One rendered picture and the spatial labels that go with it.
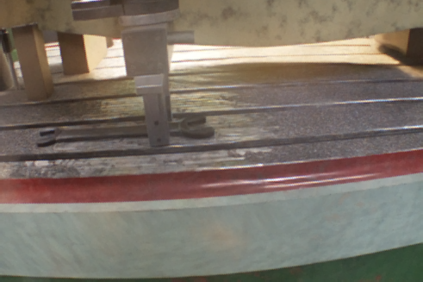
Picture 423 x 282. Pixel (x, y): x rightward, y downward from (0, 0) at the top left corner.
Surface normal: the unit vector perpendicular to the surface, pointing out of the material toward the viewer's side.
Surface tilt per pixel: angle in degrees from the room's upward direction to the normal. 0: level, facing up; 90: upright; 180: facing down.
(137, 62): 90
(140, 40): 90
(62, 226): 90
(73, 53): 90
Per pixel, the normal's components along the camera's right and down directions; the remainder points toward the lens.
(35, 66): 0.06, 0.44
